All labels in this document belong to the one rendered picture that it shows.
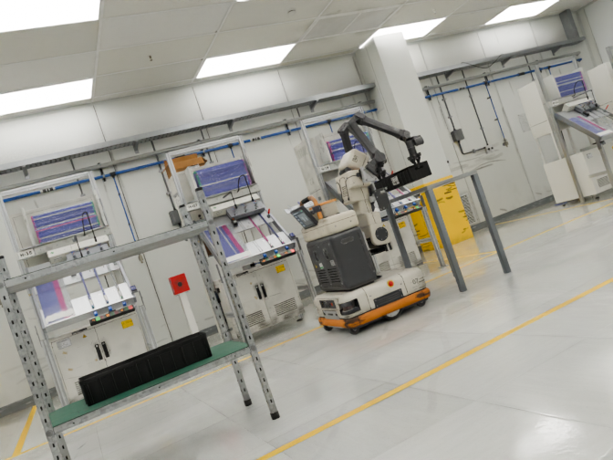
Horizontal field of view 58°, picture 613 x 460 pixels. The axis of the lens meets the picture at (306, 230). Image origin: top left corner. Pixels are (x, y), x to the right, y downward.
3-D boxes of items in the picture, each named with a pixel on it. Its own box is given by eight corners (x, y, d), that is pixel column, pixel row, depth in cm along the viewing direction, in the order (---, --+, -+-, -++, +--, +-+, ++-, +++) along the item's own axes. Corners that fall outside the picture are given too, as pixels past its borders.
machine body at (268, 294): (307, 318, 528) (286, 256, 528) (240, 345, 499) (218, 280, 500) (283, 318, 587) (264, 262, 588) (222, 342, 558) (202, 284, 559)
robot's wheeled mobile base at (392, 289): (352, 332, 368) (340, 297, 369) (319, 328, 428) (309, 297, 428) (434, 297, 391) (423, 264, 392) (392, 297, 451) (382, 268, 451)
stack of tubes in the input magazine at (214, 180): (253, 183, 541) (244, 157, 541) (203, 197, 520) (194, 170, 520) (248, 186, 552) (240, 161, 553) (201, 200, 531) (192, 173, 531)
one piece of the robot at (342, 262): (353, 308, 375) (313, 192, 376) (325, 308, 427) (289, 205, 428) (394, 292, 387) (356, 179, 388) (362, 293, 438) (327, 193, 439)
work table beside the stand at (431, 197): (462, 292, 395) (426, 185, 396) (413, 293, 461) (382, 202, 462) (511, 271, 411) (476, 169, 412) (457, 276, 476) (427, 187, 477)
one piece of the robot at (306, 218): (324, 230, 386) (302, 205, 383) (307, 235, 419) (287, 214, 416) (335, 219, 389) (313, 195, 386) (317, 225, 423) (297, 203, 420)
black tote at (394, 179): (378, 195, 454) (373, 182, 454) (395, 189, 460) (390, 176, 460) (412, 181, 401) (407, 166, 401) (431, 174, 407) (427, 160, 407)
